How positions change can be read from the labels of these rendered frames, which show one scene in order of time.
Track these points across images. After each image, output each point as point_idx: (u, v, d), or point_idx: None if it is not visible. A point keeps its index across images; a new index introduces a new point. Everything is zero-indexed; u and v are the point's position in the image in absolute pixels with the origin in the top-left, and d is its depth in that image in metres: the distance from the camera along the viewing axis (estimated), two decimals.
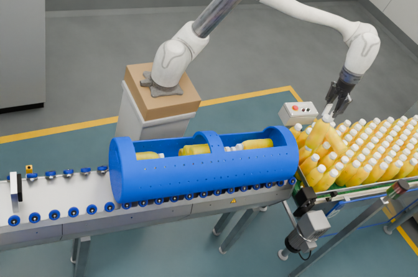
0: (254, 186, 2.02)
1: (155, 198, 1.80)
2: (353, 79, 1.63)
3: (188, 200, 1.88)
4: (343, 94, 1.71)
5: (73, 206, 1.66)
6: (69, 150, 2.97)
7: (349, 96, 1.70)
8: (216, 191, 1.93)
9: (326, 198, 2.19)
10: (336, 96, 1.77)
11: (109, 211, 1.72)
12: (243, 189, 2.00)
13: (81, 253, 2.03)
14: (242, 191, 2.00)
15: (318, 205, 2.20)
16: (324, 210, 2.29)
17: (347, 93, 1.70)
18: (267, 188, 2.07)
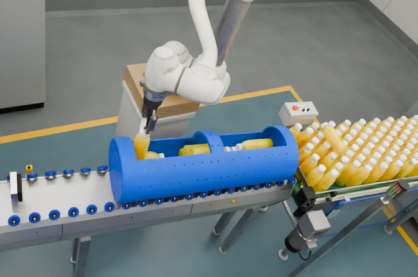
0: (254, 186, 2.02)
1: (155, 198, 1.80)
2: (153, 96, 1.44)
3: (188, 200, 1.88)
4: (149, 110, 1.52)
5: (73, 206, 1.66)
6: (69, 150, 2.97)
7: (155, 114, 1.50)
8: (216, 191, 1.93)
9: (326, 198, 2.19)
10: None
11: (109, 211, 1.72)
12: (243, 189, 2.00)
13: (81, 253, 2.03)
14: (242, 191, 2.00)
15: (318, 205, 2.20)
16: (324, 210, 2.29)
17: (153, 110, 1.50)
18: (267, 188, 2.07)
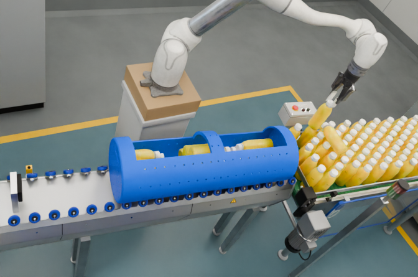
0: (254, 186, 2.02)
1: (155, 198, 1.80)
2: (359, 72, 1.87)
3: (188, 200, 1.88)
4: (348, 84, 1.95)
5: (73, 206, 1.66)
6: (69, 150, 2.97)
7: (353, 86, 1.94)
8: (216, 191, 1.93)
9: (326, 198, 2.19)
10: (341, 84, 2.01)
11: (109, 211, 1.72)
12: (243, 189, 2.00)
13: (81, 253, 2.03)
14: (242, 191, 2.00)
15: (318, 205, 2.20)
16: (324, 210, 2.29)
17: (352, 83, 1.94)
18: (267, 188, 2.07)
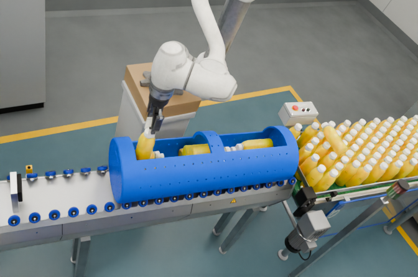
0: (254, 186, 2.02)
1: (155, 198, 1.80)
2: (159, 94, 1.36)
3: (188, 200, 1.88)
4: (155, 109, 1.45)
5: (73, 206, 1.66)
6: (69, 150, 2.97)
7: (161, 113, 1.43)
8: (216, 191, 1.93)
9: (326, 198, 2.19)
10: None
11: (109, 211, 1.72)
12: (243, 189, 2.00)
13: (81, 253, 2.03)
14: (242, 191, 2.00)
15: (318, 205, 2.20)
16: (324, 210, 2.29)
17: (159, 109, 1.43)
18: (267, 188, 2.07)
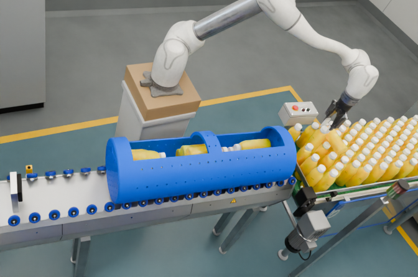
0: (254, 188, 2.03)
1: (154, 201, 1.81)
2: (352, 102, 1.92)
3: (191, 199, 1.88)
4: (341, 112, 2.00)
5: (73, 206, 1.66)
6: (69, 150, 2.97)
7: (346, 115, 1.99)
8: (216, 192, 1.93)
9: (326, 198, 2.19)
10: (334, 112, 2.06)
11: (109, 211, 1.72)
12: (244, 189, 2.00)
13: (81, 253, 2.03)
14: (244, 191, 2.00)
15: (318, 205, 2.20)
16: (324, 210, 2.29)
17: (345, 112, 1.99)
18: (269, 187, 2.07)
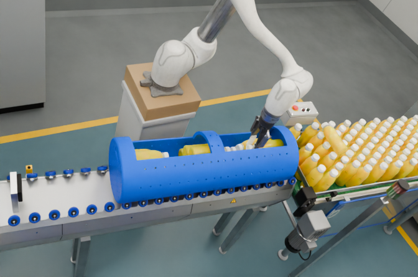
0: (254, 186, 2.02)
1: (155, 198, 1.80)
2: (271, 119, 1.72)
3: (188, 200, 1.88)
4: (263, 130, 1.80)
5: (73, 206, 1.66)
6: (69, 150, 2.97)
7: (269, 133, 1.79)
8: (216, 191, 1.93)
9: (326, 198, 2.19)
10: (259, 129, 1.86)
11: (109, 211, 1.72)
12: (243, 189, 2.00)
13: (81, 253, 2.03)
14: (242, 191, 2.00)
15: (318, 205, 2.20)
16: (324, 210, 2.29)
17: (267, 130, 1.79)
18: (267, 188, 2.07)
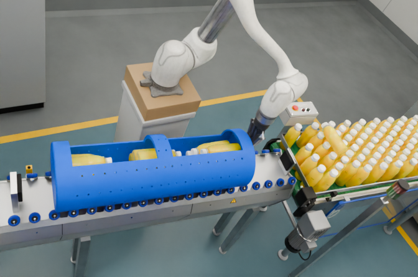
0: (254, 186, 2.02)
1: None
2: None
3: (185, 196, 1.87)
4: None
5: (72, 216, 1.67)
6: None
7: (254, 119, 1.86)
8: (218, 190, 1.94)
9: (326, 198, 2.19)
10: (255, 134, 1.86)
11: None
12: (245, 186, 2.00)
13: (81, 253, 2.03)
14: (245, 185, 2.00)
15: (318, 205, 2.20)
16: (324, 210, 2.29)
17: None
18: (271, 180, 2.07)
